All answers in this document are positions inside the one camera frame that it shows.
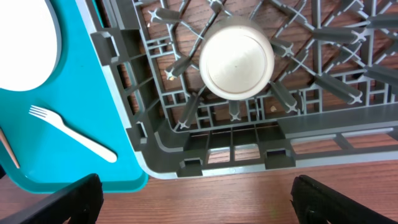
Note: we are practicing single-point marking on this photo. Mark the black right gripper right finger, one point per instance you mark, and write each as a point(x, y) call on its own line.
point(315, 202)

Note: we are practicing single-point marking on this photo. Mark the large white plate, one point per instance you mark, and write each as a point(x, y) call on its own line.
point(31, 43)

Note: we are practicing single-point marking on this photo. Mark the grey dishwasher rack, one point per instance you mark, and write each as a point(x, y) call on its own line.
point(332, 97)

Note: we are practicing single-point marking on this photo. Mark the wooden chopstick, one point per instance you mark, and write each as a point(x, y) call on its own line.
point(9, 149)

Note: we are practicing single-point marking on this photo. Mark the frosted white cup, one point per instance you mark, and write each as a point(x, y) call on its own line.
point(236, 58)

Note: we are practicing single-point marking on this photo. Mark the white plastic fork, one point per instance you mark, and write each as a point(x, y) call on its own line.
point(56, 120)

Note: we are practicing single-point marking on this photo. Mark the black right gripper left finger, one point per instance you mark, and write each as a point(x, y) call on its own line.
point(79, 202)

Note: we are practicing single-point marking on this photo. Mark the teal plastic tray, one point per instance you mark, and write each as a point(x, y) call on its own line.
point(47, 159)

